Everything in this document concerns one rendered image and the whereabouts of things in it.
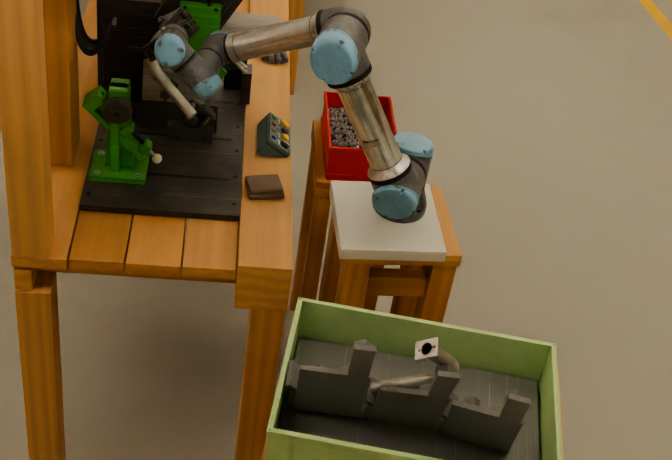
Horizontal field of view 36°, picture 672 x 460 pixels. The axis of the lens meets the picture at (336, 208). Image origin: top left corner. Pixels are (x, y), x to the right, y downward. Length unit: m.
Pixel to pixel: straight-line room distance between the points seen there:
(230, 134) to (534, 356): 1.14
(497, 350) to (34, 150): 1.17
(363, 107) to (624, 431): 1.70
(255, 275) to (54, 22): 0.81
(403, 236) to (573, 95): 2.79
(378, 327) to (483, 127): 2.66
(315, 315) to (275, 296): 0.24
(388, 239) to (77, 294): 1.45
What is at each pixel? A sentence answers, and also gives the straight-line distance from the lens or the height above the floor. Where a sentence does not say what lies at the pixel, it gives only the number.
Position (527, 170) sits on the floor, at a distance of 4.81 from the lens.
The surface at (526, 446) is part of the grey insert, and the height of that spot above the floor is 0.85.
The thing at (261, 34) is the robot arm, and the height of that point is 1.35.
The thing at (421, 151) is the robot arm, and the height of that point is 1.12.
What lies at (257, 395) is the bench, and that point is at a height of 0.42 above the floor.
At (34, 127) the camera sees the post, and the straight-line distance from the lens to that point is 2.44.
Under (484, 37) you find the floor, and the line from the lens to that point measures 5.84.
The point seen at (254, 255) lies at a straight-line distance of 2.66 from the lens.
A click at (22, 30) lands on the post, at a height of 1.51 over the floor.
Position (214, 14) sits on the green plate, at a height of 1.25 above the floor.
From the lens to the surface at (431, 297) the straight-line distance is 2.95.
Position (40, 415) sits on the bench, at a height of 0.29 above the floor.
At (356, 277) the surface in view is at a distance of 2.86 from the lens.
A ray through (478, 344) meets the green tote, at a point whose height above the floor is 0.92.
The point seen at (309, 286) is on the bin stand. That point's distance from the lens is 3.37.
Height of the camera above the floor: 2.63
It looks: 37 degrees down
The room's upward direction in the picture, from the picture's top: 9 degrees clockwise
